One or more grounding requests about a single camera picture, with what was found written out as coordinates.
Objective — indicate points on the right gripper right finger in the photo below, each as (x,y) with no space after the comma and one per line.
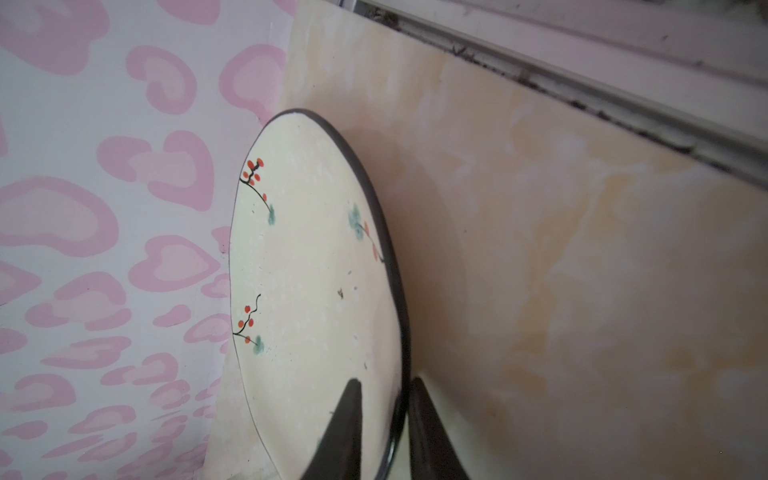
(432,456)

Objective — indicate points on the white plate brown rim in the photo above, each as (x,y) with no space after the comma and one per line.
(316,295)

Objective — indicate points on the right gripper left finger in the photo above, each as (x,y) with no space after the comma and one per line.
(339,454)

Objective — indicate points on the aluminium frame post right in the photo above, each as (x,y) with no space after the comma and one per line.
(693,82)

